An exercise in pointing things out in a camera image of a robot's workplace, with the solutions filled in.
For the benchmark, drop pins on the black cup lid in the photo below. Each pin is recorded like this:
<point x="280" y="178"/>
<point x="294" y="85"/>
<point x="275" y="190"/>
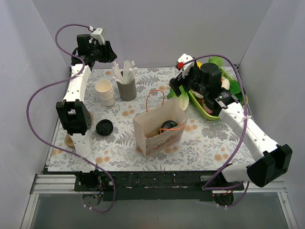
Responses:
<point x="168" y="125"/>

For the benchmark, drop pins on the white radish toy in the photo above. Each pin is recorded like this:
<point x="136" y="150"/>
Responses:
<point x="226" y="84"/>

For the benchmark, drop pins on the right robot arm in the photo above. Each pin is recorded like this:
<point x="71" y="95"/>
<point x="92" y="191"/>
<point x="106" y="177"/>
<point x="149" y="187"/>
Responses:
<point x="271" y="160"/>

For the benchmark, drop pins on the brown paper bag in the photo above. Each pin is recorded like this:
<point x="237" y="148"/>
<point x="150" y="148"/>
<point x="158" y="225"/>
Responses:
<point x="150" y="121"/>

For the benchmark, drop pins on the floral table mat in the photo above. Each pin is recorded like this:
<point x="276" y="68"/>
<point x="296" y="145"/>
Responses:
<point x="205" y="145"/>

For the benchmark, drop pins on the stack of paper cups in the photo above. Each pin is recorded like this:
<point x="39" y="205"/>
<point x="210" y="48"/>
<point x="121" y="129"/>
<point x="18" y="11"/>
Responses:
<point x="105" y="92"/>

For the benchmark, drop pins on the single cardboard cup carrier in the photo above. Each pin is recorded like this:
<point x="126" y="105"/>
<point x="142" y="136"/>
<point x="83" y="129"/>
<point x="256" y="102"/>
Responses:
<point x="151" y="135"/>

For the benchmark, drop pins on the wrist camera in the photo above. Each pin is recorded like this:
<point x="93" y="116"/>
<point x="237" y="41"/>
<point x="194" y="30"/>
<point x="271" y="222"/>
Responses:
<point x="184" y="63"/>
<point x="97" y="34"/>

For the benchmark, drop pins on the grey straw holder cup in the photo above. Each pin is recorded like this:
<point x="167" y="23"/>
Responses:
<point x="127" y="91"/>

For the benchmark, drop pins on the green napa cabbage toy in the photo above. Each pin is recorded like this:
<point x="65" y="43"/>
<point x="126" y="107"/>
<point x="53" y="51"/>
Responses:
<point x="216" y="60"/>

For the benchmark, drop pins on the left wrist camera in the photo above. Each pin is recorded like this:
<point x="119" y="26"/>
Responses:
<point x="97" y="34"/>

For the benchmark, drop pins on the romaine lettuce toy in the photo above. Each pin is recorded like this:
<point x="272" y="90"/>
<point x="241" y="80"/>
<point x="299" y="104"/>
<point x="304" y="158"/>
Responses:
<point x="183" y="99"/>

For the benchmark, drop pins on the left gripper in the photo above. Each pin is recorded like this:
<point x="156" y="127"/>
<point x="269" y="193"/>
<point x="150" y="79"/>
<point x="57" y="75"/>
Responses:
<point x="105" y="51"/>

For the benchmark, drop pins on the green vegetable tray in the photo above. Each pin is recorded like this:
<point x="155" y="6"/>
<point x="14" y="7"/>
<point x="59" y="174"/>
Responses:
<point x="199" y="104"/>

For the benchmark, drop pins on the yellow napa cabbage toy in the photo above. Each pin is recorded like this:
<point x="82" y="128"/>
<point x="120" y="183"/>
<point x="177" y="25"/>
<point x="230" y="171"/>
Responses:
<point x="199" y="64"/>

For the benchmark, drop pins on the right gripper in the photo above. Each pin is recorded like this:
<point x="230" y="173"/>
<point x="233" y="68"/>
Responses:
<point x="181" y="81"/>

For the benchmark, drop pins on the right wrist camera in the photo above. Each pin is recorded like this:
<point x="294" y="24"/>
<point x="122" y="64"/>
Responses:
<point x="184" y="63"/>

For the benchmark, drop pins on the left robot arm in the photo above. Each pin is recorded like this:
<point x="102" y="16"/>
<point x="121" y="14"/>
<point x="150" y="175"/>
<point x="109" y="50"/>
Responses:
<point x="73" y="114"/>

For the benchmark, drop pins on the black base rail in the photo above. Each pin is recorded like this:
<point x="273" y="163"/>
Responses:
<point x="146" y="185"/>

